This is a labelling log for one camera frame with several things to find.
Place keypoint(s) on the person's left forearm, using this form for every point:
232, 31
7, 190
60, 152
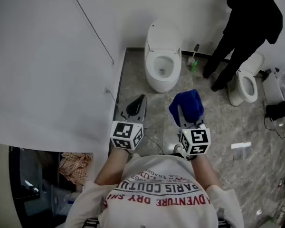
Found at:
111, 167

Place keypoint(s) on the small white toilet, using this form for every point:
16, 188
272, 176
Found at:
248, 89

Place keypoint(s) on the person's white shoe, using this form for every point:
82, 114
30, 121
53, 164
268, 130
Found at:
178, 148

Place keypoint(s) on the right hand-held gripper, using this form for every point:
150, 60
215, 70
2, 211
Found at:
199, 136

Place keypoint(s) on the clear plastic bag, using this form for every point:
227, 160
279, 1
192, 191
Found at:
61, 198

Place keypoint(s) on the white flat packet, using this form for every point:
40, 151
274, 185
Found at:
241, 145

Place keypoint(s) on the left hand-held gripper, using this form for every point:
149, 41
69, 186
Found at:
123, 132

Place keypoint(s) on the green bottle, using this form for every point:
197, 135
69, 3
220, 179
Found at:
194, 66

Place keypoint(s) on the white toilet body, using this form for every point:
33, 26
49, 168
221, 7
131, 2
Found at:
161, 85

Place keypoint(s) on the blue cloth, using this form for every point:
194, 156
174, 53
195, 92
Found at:
187, 106

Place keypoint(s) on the person's black trousers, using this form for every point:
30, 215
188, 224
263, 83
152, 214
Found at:
174, 154

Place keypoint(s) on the white toilet lid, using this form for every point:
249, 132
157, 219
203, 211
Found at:
165, 38

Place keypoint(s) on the toilet brush with holder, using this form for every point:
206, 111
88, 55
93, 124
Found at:
191, 61

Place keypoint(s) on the black bag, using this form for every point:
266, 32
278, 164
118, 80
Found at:
280, 110

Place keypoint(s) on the person's right forearm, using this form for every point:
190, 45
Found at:
204, 172

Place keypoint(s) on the orange checked cloth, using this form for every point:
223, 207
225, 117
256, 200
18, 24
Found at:
74, 167

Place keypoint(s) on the white wall socket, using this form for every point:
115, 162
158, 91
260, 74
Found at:
107, 90

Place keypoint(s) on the person's white printed shirt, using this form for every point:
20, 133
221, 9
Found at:
156, 198

